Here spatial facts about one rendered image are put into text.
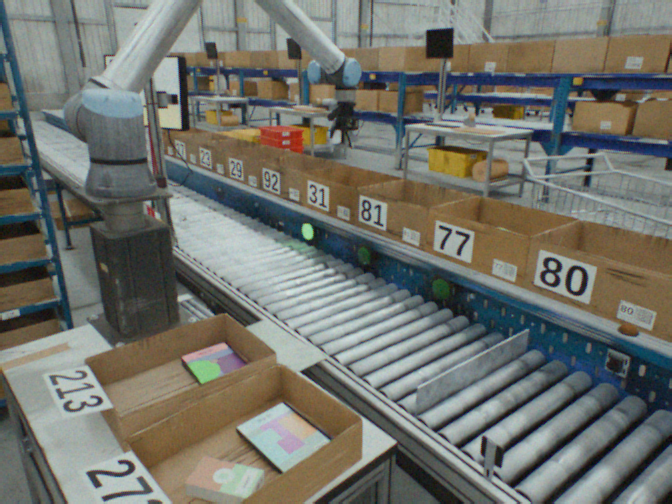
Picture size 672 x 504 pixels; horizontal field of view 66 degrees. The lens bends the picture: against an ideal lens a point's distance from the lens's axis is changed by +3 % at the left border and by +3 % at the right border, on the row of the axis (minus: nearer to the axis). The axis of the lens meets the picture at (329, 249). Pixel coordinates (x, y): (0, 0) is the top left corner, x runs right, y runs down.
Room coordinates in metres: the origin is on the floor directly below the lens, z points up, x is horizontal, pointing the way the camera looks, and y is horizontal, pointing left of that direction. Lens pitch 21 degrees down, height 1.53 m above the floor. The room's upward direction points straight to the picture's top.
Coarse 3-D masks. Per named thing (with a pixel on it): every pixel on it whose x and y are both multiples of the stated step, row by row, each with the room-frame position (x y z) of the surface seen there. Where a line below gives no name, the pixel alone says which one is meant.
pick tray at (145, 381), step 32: (224, 320) 1.30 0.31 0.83; (128, 352) 1.13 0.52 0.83; (160, 352) 1.18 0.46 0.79; (192, 352) 1.23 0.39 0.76; (256, 352) 1.17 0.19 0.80; (128, 384) 1.09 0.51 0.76; (160, 384) 1.09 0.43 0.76; (192, 384) 1.09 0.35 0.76; (224, 384) 0.99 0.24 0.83; (128, 416) 0.86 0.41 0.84; (160, 416) 0.90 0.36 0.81
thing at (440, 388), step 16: (496, 352) 1.19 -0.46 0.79; (512, 352) 1.24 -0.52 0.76; (464, 368) 1.11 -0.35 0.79; (480, 368) 1.15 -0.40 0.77; (496, 368) 1.20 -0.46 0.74; (432, 384) 1.03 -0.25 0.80; (448, 384) 1.07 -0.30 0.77; (464, 384) 1.11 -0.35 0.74; (416, 400) 1.00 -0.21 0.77; (432, 400) 1.03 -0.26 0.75; (416, 416) 1.00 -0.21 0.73
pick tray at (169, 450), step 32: (256, 384) 0.99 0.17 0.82; (288, 384) 1.02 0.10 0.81; (192, 416) 0.88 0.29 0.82; (224, 416) 0.93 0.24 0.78; (256, 416) 0.96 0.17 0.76; (320, 416) 0.93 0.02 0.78; (352, 416) 0.86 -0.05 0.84; (128, 448) 0.76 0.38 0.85; (160, 448) 0.83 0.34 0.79; (192, 448) 0.86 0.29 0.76; (224, 448) 0.86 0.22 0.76; (320, 448) 0.76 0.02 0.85; (352, 448) 0.82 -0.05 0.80; (160, 480) 0.78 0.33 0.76; (288, 480) 0.70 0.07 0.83; (320, 480) 0.76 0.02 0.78
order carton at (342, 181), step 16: (304, 176) 2.31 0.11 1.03; (320, 176) 2.39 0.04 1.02; (336, 176) 2.45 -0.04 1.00; (352, 176) 2.48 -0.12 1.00; (368, 176) 2.38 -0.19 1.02; (384, 176) 2.30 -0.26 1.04; (304, 192) 2.31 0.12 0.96; (336, 192) 2.11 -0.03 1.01; (352, 192) 2.03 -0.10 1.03; (320, 208) 2.21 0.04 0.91; (336, 208) 2.11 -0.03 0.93; (352, 208) 2.03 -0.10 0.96; (352, 224) 2.03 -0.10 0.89
